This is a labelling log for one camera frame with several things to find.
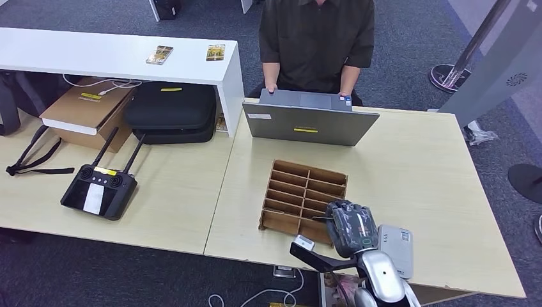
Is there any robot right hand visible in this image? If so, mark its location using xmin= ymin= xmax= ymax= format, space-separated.
xmin=325 ymin=200 xmax=380 ymax=259

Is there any grey laptop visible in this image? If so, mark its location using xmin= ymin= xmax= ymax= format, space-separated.
xmin=242 ymin=88 xmax=381 ymax=148

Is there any grey card reader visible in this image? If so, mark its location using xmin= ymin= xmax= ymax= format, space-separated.
xmin=376 ymin=224 xmax=415 ymax=281

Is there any autumn tree printed card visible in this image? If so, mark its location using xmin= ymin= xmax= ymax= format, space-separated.
xmin=205 ymin=43 xmax=226 ymax=62

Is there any wooden card organizer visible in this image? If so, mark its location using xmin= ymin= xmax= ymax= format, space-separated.
xmin=258 ymin=159 xmax=349 ymax=247

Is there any person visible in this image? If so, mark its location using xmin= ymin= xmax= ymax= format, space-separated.
xmin=247 ymin=0 xmax=376 ymax=107

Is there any scenic printed card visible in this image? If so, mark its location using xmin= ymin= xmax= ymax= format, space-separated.
xmin=145 ymin=45 xmax=174 ymax=66

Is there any small printed box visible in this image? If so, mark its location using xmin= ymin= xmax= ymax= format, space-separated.
xmin=213 ymin=111 xmax=228 ymax=134

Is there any pink plastic bag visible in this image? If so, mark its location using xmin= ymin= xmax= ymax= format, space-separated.
xmin=336 ymin=275 xmax=360 ymax=307

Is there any floor power socket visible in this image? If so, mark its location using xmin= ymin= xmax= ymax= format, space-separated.
xmin=273 ymin=265 xmax=297 ymax=279

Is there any black zip case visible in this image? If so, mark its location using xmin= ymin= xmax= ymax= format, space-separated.
xmin=124 ymin=81 xmax=217 ymax=145

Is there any black computer tower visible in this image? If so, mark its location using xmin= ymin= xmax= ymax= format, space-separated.
xmin=151 ymin=0 xmax=181 ymax=22

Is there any clear plastic wrapping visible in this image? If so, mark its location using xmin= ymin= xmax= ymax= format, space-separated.
xmin=461 ymin=120 xmax=500 ymax=147

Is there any grey panel with swirl logo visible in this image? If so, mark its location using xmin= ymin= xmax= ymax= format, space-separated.
xmin=438 ymin=0 xmax=542 ymax=128

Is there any black round base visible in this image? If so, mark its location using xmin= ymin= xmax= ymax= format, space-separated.
xmin=507 ymin=164 xmax=542 ymax=205

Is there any cardboard box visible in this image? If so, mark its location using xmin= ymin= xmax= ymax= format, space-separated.
xmin=40 ymin=77 xmax=136 ymax=154

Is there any white desk shelf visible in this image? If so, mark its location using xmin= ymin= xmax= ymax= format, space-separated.
xmin=0 ymin=27 xmax=245 ymax=139

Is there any black remote controller with antennas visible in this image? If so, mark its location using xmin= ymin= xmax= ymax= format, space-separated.
xmin=59 ymin=127 xmax=146 ymax=221

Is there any black backpack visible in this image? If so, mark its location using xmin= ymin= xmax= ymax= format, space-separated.
xmin=0 ymin=71 xmax=81 ymax=138

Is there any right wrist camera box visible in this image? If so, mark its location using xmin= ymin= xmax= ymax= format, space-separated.
xmin=290 ymin=235 xmax=360 ymax=274

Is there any white floor cable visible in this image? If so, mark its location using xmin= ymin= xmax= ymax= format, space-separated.
xmin=207 ymin=268 xmax=306 ymax=307

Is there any chrome stanchion post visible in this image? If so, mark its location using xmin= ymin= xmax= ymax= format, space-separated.
xmin=428 ymin=0 xmax=513 ymax=95

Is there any white charging cable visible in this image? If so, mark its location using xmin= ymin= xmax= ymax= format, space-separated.
xmin=62 ymin=74 xmax=143 ymax=97

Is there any black strap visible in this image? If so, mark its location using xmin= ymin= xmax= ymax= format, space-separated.
xmin=6 ymin=125 xmax=76 ymax=177

